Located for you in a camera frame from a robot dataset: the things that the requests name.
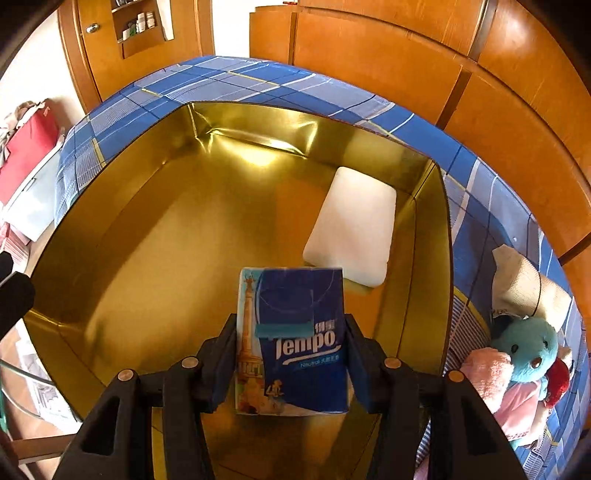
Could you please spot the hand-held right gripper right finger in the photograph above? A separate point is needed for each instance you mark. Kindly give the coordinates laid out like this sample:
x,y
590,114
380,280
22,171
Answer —
x,y
364,374

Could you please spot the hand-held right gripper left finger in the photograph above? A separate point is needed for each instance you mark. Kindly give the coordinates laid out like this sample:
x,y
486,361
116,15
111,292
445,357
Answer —
x,y
225,369

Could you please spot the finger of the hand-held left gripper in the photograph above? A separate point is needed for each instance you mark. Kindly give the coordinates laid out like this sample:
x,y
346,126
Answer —
x,y
16,300

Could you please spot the blue tissue pack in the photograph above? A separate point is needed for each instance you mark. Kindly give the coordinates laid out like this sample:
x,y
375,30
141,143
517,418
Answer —
x,y
300,304

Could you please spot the gold cardboard box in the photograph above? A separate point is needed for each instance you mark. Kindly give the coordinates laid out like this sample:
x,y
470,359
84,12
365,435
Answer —
x,y
184,240

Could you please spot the teal plush toy pink shirt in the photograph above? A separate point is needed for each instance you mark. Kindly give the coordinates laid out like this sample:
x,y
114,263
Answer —
x,y
526,346

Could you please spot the red plush toy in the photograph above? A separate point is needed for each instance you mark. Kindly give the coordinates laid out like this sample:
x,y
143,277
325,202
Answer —
x,y
558,381

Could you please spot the glass table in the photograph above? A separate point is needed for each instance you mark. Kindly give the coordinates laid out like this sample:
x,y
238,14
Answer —
x,y
27,392

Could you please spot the grey white cabinet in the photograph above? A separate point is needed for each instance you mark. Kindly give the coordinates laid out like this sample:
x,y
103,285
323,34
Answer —
x,y
32,203

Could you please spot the red bag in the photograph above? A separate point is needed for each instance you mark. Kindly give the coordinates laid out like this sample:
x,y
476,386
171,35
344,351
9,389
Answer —
x,y
27,147

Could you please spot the cream plush toy on bed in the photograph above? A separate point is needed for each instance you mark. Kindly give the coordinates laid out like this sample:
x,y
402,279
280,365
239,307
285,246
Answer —
x,y
517,277

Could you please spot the wooden panelled headboard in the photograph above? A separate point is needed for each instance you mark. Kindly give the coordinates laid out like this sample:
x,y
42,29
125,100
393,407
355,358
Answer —
x,y
531,138

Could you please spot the wooden wardrobe with shelf niche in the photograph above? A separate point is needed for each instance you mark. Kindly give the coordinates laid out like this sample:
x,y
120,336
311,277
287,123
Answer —
x,y
184,55

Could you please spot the blue plaid bed sheet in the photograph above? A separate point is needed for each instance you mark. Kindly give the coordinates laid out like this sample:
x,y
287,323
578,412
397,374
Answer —
x,y
286,78

